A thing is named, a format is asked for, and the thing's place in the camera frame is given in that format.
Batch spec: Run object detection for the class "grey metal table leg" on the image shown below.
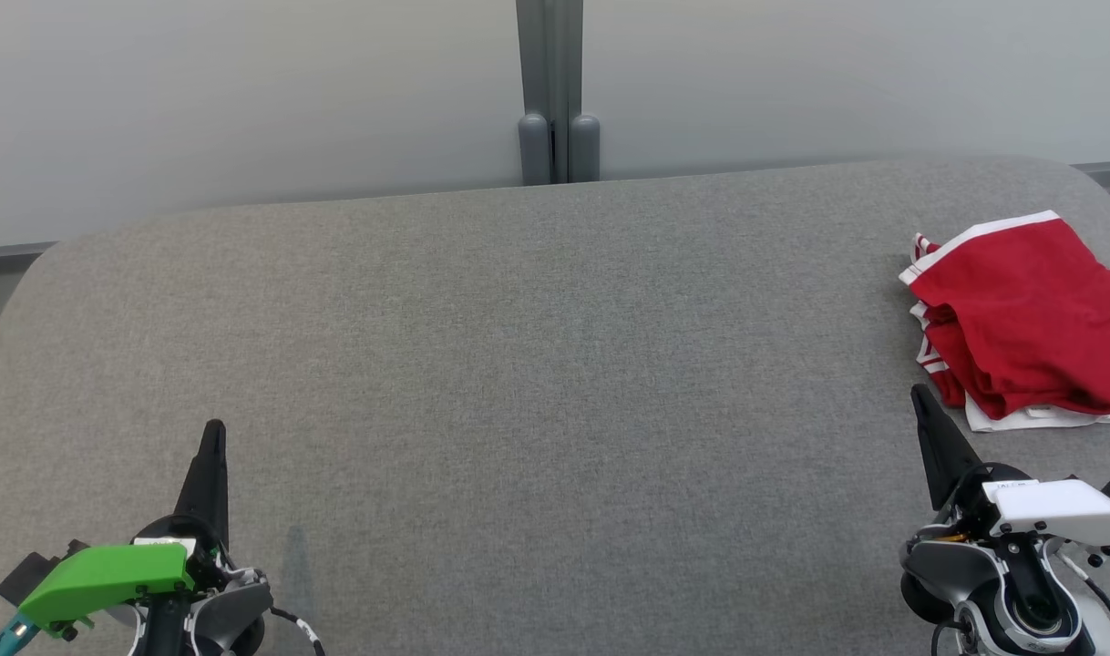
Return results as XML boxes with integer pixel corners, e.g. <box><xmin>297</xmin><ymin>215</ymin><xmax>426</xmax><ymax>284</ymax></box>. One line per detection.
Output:
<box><xmin>516</xmin><ymin>0</ymin><xmax>601</xmax><ymax>187</ymax></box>

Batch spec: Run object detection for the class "grey fabric sofa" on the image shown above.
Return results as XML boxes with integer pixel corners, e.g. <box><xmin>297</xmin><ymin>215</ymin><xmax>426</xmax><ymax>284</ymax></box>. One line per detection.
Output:
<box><xmin>0</xmin><ymin>155</ymin><xmax>1110</xmax><ymax>656</ymax></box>

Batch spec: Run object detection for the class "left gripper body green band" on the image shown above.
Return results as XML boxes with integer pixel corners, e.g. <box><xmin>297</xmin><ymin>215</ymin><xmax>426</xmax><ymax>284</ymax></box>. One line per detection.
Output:
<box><xmin>17</xmin><ymin>515</ymin><xmax>246</xmax><ymax>636</ymax></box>

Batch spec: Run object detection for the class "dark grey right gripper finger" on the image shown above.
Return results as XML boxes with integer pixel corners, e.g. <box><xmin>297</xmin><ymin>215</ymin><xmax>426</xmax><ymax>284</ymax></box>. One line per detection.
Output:
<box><xmin>910</xmin><ymin>383</ymin><xmax>985</xmax><ymax>512</ymax></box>

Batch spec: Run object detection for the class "red shorts white side stripe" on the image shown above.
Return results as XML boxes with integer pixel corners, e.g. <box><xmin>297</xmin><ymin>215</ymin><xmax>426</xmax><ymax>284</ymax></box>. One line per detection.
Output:
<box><xmin>899</xmin><ymin>210</ymin><xmax>1110</xmax><ymax>420</ymax></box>

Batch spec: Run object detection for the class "red white numbered jersey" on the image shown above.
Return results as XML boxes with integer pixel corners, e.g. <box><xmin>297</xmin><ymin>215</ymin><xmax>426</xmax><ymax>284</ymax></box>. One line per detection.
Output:
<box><xmin>910</xmin><ymin>233</ymin><xmax>1110</xmax><ymax>433</ymax></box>

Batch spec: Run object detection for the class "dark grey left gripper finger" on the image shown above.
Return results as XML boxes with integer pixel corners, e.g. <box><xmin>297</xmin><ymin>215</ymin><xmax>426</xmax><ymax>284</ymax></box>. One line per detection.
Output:
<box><xmin>174</xmin><ymin>419</ymin><xmax>231</xmax><ymax>548</ymax></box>

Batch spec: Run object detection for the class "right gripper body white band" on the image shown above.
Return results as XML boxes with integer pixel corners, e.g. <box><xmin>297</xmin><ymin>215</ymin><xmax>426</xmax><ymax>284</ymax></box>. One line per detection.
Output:
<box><xmin>936</xmin><ymin>463</ymin><xmax>1110</xmax><ymax>546</ymax></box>

